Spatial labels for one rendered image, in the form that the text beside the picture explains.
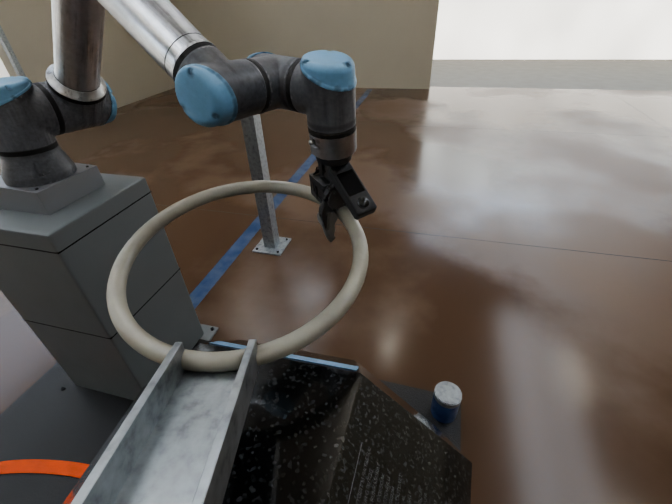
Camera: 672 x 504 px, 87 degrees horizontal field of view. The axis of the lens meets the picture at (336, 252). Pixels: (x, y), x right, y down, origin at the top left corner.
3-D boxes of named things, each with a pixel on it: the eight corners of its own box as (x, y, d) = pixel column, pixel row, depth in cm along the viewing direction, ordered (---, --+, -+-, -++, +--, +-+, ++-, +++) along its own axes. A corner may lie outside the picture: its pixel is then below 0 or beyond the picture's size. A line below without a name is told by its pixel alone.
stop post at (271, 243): (291, 239, 245) (268, 62, 181) (280, 256, 229) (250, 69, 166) (265, 235, 250) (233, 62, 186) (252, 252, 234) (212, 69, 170)
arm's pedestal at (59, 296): (56, 394, 153) (-88, 227, 104) (137, 312, 192) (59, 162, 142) (154, 421, 142) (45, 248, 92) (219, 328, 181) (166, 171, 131)
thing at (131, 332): (381, 370, 53) (382, 360, 51) (55, 381, 53) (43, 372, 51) (359, 184, 88) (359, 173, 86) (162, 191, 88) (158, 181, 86)
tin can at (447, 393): (458, 405, 141) (464, 386, 134) (453, 428, 134) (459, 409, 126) (433, 396, 145) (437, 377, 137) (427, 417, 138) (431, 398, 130)
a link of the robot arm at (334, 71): (317, 45, 63) (367, 50, 59) (323, 114, 72) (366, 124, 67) (284, 59, 57) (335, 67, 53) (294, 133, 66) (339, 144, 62)
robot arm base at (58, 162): (-13, 185, 106) (-32, 153, 100) (37, 162, 121) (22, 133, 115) (47, 188, 104) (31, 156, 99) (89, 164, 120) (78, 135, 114)
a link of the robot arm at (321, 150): (366, 130, 65) (320, 145, 62) (365, 154, 69) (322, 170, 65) (340, 115, 71) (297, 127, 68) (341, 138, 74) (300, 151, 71)
